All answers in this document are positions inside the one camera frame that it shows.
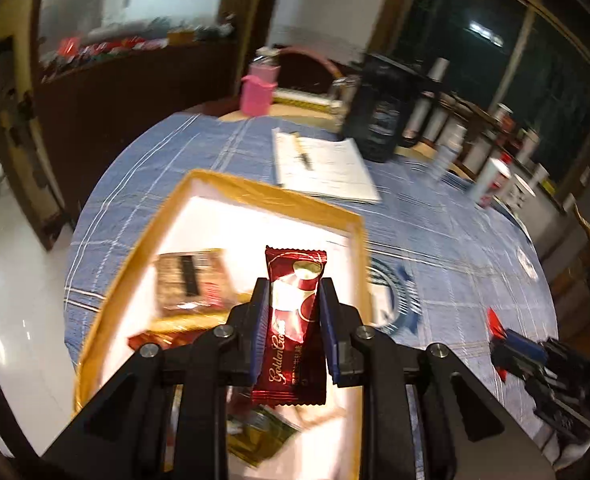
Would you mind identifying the blue plaid tablecloth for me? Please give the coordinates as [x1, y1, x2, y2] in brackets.
[64, 112, 560, 436]

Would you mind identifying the white can red label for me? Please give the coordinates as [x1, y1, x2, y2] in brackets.
[474, 156, 512, 209]

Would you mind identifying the black yellow pen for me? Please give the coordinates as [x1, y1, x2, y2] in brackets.
[294, 135, 314, 171]

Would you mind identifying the black kitchen appliance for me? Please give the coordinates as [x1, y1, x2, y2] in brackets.
[341, 52, 426, 164]

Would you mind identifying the dark red snack bar packet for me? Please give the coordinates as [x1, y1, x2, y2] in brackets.
[251, 245, 329, 407]

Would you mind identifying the green yellow snack packet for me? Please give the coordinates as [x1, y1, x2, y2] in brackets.
[225, 404, 302, 469]

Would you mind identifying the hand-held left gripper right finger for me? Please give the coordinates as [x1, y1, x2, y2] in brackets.
[319, 278, 556, 480]

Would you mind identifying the white spray bottle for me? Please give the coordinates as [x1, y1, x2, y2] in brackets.
[431, 124, 467, 182]

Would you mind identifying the white foam box yellow tape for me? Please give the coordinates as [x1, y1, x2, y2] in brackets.
[72, 170, 371, 480]

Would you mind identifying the brown snack packet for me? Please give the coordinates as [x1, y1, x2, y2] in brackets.
[154, 248, 237, 317]

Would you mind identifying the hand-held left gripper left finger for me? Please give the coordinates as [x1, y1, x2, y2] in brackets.
[42, 278, 270, 480]

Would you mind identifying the dark glass window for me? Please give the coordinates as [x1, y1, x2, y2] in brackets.
[389, 0, 590, 187]

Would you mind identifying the pink water bottle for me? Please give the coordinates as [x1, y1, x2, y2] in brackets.
[240, 47, 282, 117]

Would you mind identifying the stack of white paper cups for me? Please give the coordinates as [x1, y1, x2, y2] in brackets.
[404, 56, 450, 142]

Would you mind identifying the long yellow box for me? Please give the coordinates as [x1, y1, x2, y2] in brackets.
[272, 87, 344, 117]

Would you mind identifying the white paper notebook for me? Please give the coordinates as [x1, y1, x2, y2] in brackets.
[271, 127, 382, 205]

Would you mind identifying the row of colourful small goods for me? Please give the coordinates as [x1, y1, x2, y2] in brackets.
[42, 22, 236, 68]

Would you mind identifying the dark wooden counter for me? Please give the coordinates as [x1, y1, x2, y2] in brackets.
[34, 40, 242, 252]

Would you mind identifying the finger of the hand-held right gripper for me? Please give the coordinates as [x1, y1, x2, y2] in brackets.
[504, 329, 549, 362]
[491, 340, 528, 380]

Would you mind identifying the red hoop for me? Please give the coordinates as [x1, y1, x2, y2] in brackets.
[279, 45, 347, 82]

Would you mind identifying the silver metal jar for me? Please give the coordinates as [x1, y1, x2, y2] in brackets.
[329, 76, 362, 127]

